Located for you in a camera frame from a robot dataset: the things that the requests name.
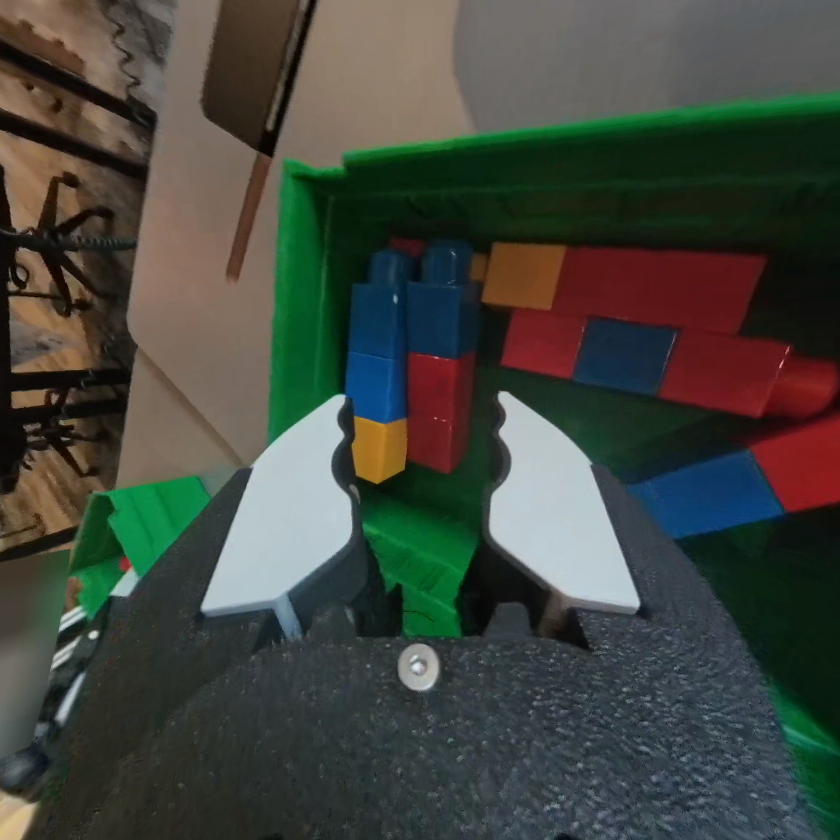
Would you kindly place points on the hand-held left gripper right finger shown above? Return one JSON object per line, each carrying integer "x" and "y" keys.
{"x": 558, "y": 518}

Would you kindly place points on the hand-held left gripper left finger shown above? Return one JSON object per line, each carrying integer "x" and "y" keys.
{"x": 282, "y": 525}

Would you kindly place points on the green plastic bin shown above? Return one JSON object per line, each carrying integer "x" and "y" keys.
{"x": 590, "y": 170}
{"x": 157, "y": 512}

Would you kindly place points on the pile of block towers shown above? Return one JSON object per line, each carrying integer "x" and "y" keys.
{"x": 643, "y": 289}

